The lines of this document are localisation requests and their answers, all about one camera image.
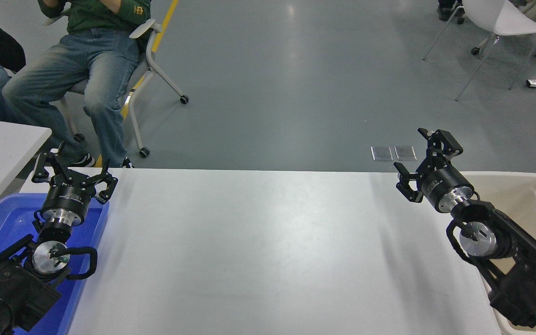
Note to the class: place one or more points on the white shell chair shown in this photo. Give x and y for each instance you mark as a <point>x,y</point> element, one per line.
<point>500,16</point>

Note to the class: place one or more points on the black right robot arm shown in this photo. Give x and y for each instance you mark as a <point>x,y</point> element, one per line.
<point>505,260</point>

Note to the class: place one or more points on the person in black trousers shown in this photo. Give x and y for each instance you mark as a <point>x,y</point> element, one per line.
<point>449,9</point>

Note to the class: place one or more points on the blue plastic tray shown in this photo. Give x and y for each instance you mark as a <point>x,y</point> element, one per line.
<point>7,223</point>

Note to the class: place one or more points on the grey wheeled office chair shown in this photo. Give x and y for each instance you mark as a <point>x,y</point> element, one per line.
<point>149,56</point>

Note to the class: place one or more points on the large pale plastic bin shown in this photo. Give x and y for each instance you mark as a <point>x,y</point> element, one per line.
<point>524,195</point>

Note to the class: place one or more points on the silver floor outlet plate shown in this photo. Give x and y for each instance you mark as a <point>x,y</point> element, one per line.
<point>405,153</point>
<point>382,153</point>

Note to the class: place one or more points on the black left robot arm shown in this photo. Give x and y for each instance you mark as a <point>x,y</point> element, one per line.
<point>12,288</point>

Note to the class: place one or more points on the seated person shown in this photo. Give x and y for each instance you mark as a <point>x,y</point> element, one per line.
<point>91,65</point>

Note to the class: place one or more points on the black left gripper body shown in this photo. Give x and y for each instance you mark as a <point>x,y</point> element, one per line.
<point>67,198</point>

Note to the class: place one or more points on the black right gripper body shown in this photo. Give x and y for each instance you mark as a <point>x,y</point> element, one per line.
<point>445,184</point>

